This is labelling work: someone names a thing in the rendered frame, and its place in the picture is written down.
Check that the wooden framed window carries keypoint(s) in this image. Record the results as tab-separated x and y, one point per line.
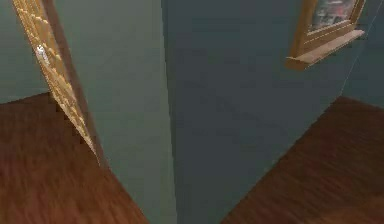
320	36

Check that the light wooden room door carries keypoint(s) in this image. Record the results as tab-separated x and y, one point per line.
53	70

